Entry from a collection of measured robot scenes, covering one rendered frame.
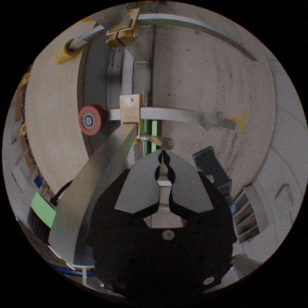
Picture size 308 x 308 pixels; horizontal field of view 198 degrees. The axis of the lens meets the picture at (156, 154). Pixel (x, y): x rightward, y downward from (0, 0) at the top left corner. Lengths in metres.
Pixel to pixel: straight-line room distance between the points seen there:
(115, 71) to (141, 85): 0.20
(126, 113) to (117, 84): 0.30
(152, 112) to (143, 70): 0.23
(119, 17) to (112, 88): 0.44
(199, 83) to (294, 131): 2.28
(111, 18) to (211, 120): 0.31
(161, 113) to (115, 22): 0.25
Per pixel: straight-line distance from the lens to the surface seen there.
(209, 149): 1.43
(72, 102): 0.31
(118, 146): 0.15
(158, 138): 0.15
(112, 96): 0.54
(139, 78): 0.43
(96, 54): 0.52
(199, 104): 1.20
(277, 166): 2.75
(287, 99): 2.83
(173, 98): 1.12
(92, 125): 0.27
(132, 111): 0.25
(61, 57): 0.33
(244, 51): 0.32
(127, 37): 0.20
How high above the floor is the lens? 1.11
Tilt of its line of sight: 57 degrees down
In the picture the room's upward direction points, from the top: 177 degrees counter-clockwise
